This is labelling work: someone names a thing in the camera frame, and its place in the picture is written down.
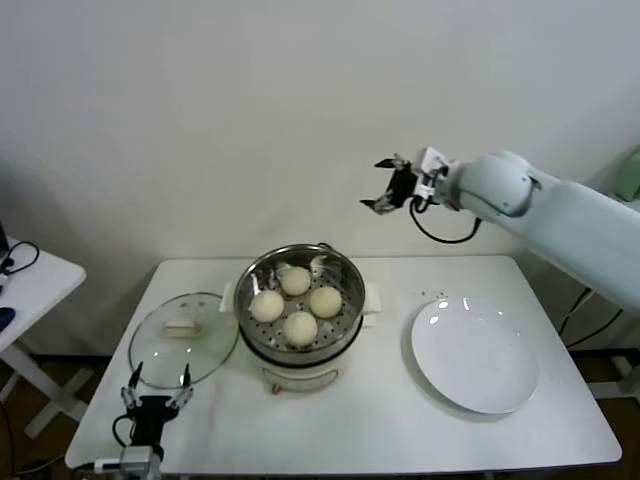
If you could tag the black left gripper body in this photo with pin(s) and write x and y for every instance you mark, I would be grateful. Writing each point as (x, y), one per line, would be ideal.
(150, 410)

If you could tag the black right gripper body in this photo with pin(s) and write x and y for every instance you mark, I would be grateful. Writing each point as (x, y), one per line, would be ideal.
(404, 187)

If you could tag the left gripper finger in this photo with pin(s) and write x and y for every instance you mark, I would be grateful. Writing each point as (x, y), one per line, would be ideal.
(186, 381)
(136, 380)

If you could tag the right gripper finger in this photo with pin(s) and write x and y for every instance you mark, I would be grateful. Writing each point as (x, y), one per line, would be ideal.
(400, 164)
(385, 204)

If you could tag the round glass pot lid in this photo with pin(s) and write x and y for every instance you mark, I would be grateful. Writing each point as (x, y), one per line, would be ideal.
(177, 330)

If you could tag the white steamed baozi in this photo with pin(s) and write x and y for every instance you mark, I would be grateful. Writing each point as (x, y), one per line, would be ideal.
(326, 302)
(296, 281)
(300, 329)
(266, 306)

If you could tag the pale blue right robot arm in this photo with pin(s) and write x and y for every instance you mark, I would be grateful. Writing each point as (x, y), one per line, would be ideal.
(550, 215)

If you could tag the perforated steel steamer basket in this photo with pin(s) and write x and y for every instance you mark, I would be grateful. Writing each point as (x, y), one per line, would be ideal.
(350, 285)

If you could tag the cream electric cooking pot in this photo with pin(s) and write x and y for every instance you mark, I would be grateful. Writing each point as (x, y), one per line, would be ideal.
(295, 380)

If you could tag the scattered brown crumbs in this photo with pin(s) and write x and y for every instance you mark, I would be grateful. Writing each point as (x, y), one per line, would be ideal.
(442, 297)

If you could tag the white side table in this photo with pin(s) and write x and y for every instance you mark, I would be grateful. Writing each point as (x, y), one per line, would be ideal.
(45, 285)

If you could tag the small dark blue object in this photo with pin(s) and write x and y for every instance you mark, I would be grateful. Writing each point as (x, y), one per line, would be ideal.
(6, 318)

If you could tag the large white round plate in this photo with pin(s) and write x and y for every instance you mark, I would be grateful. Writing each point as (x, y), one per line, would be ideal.
(470, 355)

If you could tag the pale green box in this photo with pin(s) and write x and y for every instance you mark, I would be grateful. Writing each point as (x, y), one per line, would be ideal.
(631, 175)

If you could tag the white desk leg base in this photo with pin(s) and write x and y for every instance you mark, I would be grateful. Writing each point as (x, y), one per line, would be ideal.
(631, 375)

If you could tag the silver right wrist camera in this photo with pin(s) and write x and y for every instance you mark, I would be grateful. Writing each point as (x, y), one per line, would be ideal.
(432, 160)

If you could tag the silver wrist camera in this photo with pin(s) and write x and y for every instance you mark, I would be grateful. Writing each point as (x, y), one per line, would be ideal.
(432, 160)
(135, 460)

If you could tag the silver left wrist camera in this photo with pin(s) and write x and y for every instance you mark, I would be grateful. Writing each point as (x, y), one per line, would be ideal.
(135, 460)

